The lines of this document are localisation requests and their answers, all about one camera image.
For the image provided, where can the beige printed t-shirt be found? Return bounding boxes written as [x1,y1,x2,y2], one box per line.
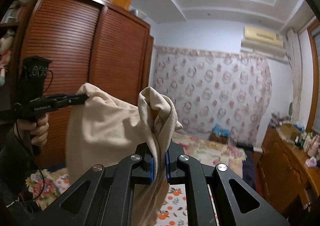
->
[66,83,182,225]

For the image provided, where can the folded clothes stack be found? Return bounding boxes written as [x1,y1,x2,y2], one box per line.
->
[269,112,291,128]

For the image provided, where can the person's left hand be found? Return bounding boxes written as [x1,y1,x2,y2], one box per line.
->
[14,113,49,148]

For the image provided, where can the floral bed quilt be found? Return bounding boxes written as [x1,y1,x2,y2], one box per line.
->
[25,132,247,210]

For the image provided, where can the orange print white blanket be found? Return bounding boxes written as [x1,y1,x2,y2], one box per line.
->
[54,174,217,226]

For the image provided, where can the blue item on box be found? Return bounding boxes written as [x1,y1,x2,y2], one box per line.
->
[210,123,230,144]

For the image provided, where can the dark blue blanket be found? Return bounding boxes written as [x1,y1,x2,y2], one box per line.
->
[236,143,257,190]

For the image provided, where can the circle pattern lace curtain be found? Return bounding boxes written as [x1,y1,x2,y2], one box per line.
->
[152,46,272,147]

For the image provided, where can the brown louvered wardrobe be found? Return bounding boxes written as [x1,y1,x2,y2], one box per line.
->
[10,0,155,169]

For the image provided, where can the wooden sideboard cabinet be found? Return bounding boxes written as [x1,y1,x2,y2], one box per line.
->
[257,127,319,214]

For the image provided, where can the cardboard box on sideboard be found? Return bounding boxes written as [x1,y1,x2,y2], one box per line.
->
[276,123,301,141]

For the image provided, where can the pink tissue pack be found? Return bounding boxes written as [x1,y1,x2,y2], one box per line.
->
[305,157,317,168]

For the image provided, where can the pink bottle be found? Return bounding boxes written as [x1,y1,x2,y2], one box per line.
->
[308,135,319,157]

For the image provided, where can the beige window curtain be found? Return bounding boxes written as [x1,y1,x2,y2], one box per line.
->
[287,29,303,123]

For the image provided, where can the wall air conditioner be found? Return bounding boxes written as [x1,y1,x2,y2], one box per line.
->
[241,26,286,57]

